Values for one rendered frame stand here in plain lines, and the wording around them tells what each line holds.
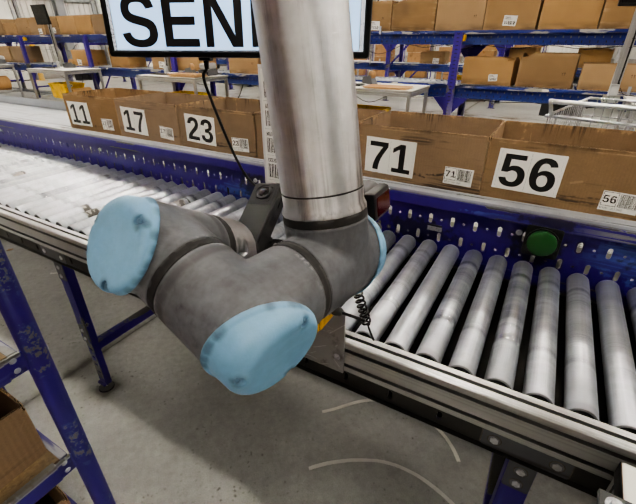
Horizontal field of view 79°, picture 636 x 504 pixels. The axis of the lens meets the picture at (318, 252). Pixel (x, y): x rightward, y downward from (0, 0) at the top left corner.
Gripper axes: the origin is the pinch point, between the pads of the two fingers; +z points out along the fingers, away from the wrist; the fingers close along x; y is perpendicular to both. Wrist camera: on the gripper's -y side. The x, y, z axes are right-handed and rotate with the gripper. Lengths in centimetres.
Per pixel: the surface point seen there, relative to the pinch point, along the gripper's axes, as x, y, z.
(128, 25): -33, -37, -15
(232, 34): -14.2, -36.3, -8.2
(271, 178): -7.3, -12.5, -1.7
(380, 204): 14.5, -7.5, -5.7
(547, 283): 41, 1, 52
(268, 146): -6.7, -17.4, -4.5
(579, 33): 86, -280, 423
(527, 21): 34, -302, 421
